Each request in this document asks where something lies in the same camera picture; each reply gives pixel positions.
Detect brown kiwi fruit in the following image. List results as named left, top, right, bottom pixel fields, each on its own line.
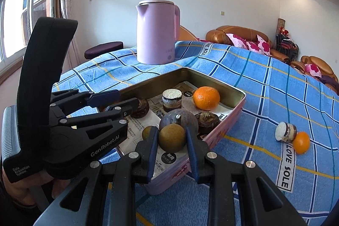
left=142, top=126, right=153, bottom=140
left=158, top=123, right=186, bottom=153

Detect pink metal tin box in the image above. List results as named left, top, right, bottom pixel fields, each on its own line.
left=98, top=66, right=247, bottom=196

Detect large orange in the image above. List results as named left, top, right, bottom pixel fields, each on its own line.
left=193, top=86, right=220, bottom=111

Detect person's left hand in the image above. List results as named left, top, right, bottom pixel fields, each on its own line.
left=2, top=170, right=71, bottom=205

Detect dark purple stool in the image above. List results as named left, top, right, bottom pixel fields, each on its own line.
left=84, top=41, right=124, bottom=60

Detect small orange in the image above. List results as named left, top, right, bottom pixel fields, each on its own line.
left=292, top=131, right=310, bottom=155

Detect blue plaid tablecloth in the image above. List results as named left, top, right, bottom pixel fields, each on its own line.
left=53, top=41, right=338, bottom=225

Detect window with curtain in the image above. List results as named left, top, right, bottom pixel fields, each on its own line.
left=1, top=0, right=65, bottom=83

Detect pink electric kettle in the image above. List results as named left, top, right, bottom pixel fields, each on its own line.
left=136, top=0, right=181, bottom=65

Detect brown leather chair back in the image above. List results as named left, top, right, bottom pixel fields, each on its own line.
left=178, top=25, right=199, bottom=41

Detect armchair pink floral cushion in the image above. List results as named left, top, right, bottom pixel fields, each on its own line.
left=304, top=64, right=322, bottom=78

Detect brown leather armchair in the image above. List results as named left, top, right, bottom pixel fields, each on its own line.
left=290, top=56, right=338, bottom=93

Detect stacked dark chairs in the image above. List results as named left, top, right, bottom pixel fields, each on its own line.
left=276, top=27, right=299, bottom=61

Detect brown leather long sofa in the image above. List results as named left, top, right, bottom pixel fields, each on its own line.
left=206, top=25, right=290, bottom=65

